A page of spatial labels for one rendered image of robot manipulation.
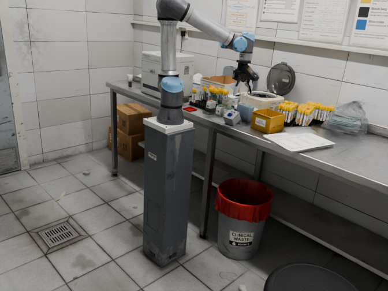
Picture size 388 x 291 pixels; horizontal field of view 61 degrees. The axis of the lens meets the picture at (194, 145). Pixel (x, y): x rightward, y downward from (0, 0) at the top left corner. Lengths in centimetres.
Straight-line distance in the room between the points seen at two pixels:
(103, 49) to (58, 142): 103
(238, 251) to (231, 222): 22
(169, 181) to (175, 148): 19
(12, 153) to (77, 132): 64
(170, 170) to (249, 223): 61
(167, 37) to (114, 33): 179
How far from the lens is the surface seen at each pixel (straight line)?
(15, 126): 327
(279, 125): 189
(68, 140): 356
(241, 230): 209
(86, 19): 343
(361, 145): 195
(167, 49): 183
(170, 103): 172
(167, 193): 185
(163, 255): 210
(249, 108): 195
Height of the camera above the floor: 146
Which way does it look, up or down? 22 degrees down
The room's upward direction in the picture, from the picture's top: 4 degrees clockwise
